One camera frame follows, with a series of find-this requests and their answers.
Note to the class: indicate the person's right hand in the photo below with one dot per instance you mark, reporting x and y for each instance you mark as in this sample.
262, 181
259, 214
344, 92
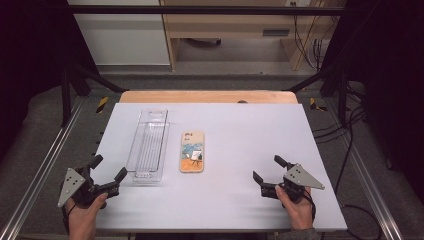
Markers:
300, 215

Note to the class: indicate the clear plastic packaging box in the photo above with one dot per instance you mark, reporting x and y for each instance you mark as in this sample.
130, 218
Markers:
149, 146

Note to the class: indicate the wooden table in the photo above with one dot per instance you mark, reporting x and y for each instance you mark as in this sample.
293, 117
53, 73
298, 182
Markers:
200, 96

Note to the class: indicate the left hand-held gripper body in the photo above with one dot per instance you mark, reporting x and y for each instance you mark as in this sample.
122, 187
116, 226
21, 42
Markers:
81, 191

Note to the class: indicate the painted orange phone case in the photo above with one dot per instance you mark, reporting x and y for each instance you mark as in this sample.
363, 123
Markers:
192, 151

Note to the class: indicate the white cabinet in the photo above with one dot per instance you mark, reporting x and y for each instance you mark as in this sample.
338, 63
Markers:
123, 36

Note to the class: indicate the person's left hand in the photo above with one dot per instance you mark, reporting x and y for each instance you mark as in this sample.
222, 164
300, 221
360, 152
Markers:
82, 221

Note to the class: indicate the light wooden desk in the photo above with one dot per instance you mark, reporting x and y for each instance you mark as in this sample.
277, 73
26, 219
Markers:
233, 23

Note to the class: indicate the aluminium rail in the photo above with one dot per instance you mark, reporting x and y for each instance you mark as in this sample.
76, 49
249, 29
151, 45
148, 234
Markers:
40, 166
370, 180

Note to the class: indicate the black horizontal frame bar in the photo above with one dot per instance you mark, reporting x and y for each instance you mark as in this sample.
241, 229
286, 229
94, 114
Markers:
200, 10

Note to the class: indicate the black metal stand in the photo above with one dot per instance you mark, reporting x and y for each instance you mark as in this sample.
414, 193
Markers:
86, 78
333, 80

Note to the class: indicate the white table board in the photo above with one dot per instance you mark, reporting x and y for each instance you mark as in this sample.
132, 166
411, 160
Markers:
240, 160

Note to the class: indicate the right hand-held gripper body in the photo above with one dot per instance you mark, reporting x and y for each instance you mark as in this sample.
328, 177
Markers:
298, 176

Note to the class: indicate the black curtain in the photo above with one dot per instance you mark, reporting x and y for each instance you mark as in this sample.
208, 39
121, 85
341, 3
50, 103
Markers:
393, 83
33, 66

